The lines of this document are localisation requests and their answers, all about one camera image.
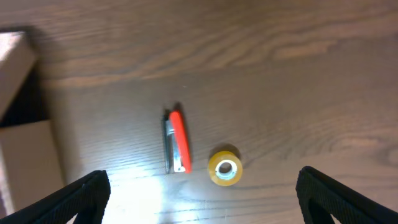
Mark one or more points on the yellow tape roll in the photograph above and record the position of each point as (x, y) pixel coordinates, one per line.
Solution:
(225, 168)

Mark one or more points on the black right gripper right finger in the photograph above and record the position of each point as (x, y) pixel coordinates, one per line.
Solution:
(324, 200)

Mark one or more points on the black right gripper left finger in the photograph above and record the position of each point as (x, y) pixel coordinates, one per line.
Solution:
(83, 201)

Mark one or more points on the brown cardboard box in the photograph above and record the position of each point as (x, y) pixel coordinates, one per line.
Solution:
(30, 167)

